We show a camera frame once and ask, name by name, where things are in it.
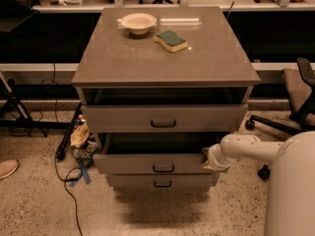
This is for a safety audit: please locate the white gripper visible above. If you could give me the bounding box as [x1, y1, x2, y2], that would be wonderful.
[201, 144, 235, 171]

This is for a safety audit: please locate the grey drawer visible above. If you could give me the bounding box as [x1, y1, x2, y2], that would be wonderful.
[82, 104, 248, 133]
[94, 132, 226, 175]
[105, 174, 220, 188]

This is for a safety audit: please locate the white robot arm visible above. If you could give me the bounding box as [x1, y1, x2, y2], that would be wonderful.
[202, 131, 315, 236]

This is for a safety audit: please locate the grey bottom drawer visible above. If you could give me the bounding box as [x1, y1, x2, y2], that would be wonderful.
[105, 174, 220, 188]

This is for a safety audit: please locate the grey drawer cabinet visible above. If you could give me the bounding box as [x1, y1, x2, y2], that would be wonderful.
[71, 6, 261, 193]

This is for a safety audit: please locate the grey top drawer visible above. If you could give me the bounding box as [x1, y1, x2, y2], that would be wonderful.
[82, 104, 248, 133]

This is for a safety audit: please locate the black office chair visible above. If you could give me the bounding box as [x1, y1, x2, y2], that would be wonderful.
[244, 57, 315, 181]

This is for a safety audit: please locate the green yellow sponge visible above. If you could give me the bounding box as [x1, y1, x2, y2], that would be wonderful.
[155, 30, 188, 53]

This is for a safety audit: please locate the black power strip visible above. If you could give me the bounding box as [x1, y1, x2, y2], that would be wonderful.
[55, 103, 82, 160]

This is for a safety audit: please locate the white bowl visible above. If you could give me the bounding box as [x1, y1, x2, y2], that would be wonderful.
[121, 13, 157, 35]

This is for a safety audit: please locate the tan shoe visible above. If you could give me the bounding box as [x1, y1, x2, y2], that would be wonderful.
[0, 159, 19, 179]

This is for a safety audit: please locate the black tripod stand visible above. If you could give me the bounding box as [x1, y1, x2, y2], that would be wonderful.
[0, 71, 47, 137]

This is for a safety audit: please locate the black floor cable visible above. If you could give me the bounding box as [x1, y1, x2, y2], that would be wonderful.
[53, 157, 85, 236]

